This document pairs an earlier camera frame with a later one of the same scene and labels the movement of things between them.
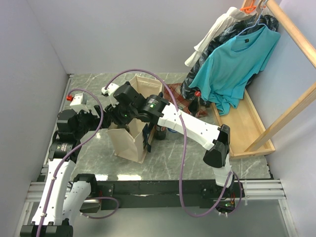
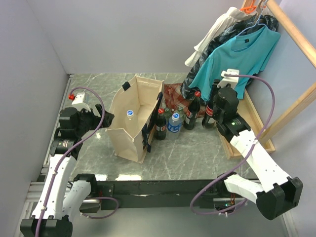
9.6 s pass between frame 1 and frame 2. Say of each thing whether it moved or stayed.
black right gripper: moved
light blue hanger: stayed
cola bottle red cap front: stayed
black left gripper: stayed
